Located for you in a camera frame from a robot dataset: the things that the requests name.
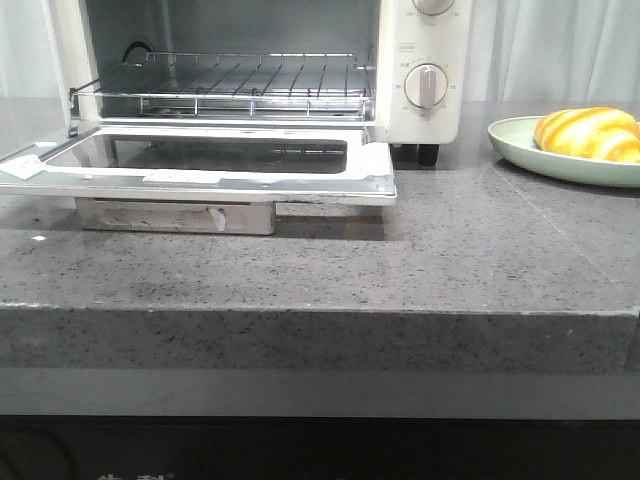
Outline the glass oven door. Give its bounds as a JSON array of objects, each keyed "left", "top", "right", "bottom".
[{"left": 1, "top": 119, "right": 397, "bottom": 235}]

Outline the yellow striped croissant bread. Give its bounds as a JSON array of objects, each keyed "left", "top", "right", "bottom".
[{"left": 534, "top": 106, "right": 639, "bottom": 163}]

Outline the white Toshiba toaster oven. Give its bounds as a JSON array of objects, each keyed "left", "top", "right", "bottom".
[{"left": 43, "top": 1, "right": 472, "bottom": 165}]

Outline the lower beige timer knob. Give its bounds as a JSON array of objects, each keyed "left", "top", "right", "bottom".
[{"left": 404, "top": 64, "right": 448, "bottom": 110}]

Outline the light green plate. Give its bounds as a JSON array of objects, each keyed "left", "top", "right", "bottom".
[{"left": 488, "top": 116, "right": 639, "bottom": 189}]

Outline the upper beige temperature knob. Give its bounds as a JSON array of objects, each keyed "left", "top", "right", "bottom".
[{"left": 412, "top": 0, "right": 454, "bottom": 16}]

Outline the wire oven rack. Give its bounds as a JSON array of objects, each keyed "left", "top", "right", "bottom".
[{"left": 69, "top": 48, "right": 376, "bottom": 122}]

